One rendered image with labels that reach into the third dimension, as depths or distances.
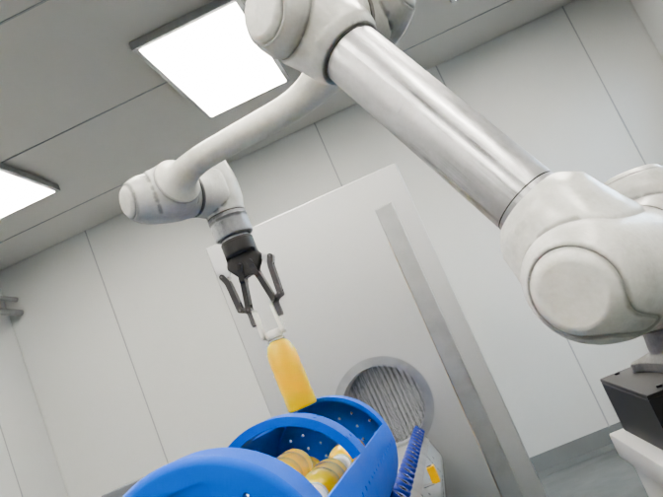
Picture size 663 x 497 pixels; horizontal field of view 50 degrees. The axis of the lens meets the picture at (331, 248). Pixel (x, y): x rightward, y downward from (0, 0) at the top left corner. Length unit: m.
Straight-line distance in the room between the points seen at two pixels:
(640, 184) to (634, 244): 0.22
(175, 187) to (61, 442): 5.48
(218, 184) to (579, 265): 0.96
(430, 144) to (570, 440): 5.10
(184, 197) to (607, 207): 0.88
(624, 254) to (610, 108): 5.47
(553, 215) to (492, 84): 5.38
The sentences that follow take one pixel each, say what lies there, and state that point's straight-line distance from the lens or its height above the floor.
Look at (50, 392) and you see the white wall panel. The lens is 6.84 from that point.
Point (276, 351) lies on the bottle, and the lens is 1.54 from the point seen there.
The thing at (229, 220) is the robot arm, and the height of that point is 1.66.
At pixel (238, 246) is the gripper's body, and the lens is 1.57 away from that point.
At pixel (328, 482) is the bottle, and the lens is 1.17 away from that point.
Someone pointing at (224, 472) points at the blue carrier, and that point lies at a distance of 0.80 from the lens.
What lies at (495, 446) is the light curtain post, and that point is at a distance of 2.21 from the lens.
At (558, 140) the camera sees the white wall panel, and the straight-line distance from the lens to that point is 6.13.
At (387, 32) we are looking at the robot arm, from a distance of 1.25.
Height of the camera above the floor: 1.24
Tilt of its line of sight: 10 degrees up
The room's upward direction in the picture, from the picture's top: 23 degrees counter-clockwise
